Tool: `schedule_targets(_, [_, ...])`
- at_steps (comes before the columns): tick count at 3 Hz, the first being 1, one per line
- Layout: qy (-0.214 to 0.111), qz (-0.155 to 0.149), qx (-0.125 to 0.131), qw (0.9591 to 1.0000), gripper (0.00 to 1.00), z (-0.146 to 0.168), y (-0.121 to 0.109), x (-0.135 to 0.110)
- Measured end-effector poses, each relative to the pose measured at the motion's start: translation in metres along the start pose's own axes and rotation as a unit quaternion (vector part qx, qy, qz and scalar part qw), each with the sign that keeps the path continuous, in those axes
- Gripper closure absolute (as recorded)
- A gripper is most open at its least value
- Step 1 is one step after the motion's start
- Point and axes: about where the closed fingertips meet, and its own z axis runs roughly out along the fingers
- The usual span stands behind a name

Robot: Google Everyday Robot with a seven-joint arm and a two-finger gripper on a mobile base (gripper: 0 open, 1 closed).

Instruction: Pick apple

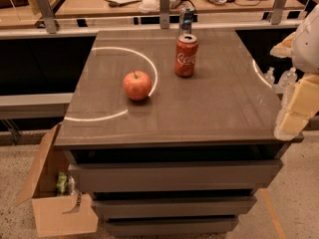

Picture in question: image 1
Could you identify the metal bracket right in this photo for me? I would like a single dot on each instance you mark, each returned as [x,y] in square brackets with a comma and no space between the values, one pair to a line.
[277,12]

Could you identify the clear water bottle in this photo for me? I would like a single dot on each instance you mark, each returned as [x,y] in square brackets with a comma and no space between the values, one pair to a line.
[269,77]
[287,78]

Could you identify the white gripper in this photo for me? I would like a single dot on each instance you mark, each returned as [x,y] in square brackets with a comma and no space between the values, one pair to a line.
[307,45]

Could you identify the clear plastic bottle in box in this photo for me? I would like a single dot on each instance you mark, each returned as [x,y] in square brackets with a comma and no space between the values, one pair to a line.
[71,185]

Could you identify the red Coca-Cola can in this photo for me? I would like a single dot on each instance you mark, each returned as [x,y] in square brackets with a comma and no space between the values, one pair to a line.
[185,55]

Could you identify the metal bracket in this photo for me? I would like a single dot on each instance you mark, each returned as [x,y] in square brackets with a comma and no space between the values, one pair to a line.
[48,16]
[277,12]
[164,14]

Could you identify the blue silver energy drink can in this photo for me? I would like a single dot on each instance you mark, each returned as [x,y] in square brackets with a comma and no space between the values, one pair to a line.
[185,19]

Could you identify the white bowl on desk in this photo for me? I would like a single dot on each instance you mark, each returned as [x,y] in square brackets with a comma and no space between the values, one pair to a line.
[147,6]

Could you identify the green snack bag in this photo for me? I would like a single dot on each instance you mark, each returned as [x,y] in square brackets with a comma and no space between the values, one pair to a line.
[62,183]

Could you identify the metal bracket left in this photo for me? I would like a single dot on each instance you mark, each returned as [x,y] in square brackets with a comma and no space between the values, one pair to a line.
[48,16]

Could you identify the grey drawer cabinet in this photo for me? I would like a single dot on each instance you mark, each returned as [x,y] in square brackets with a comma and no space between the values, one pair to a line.
[191,155]

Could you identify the metal bracket middle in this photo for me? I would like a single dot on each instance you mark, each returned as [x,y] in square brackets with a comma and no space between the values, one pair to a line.
[164,14]

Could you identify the open cardboard box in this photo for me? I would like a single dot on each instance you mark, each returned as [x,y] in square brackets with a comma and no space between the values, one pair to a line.
[55,215]

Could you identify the red apple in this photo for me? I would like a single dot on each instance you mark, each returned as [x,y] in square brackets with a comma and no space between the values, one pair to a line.
[137,85]

